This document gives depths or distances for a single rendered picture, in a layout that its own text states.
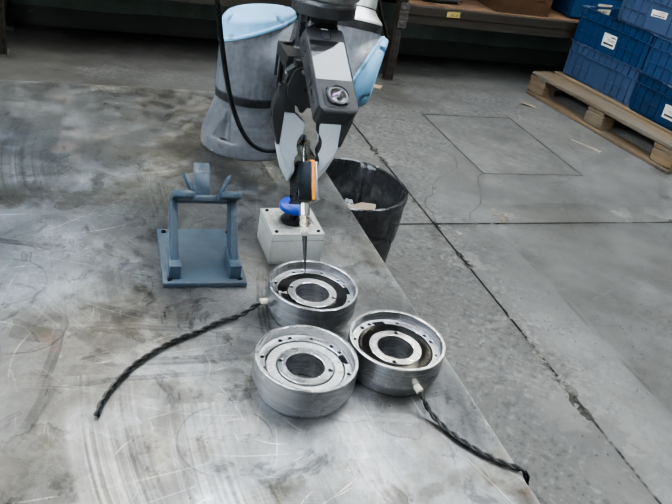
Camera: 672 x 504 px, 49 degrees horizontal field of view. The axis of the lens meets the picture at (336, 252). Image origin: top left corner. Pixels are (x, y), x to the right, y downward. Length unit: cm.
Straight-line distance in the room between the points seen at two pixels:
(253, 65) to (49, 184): 35
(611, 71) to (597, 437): 302
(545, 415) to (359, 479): 149
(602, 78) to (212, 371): 424
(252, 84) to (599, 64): 382
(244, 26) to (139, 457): 71
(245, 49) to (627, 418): 155
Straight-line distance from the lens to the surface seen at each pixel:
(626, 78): 471
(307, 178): 87
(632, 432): 223
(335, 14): 82
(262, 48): 118
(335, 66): 80
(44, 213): 104
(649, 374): 249
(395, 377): 76
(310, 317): 81
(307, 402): 71
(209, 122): 125
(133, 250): 95
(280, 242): 93
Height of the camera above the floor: 130
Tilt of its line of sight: 30 degrees down
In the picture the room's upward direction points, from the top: 11 degrees clockwise
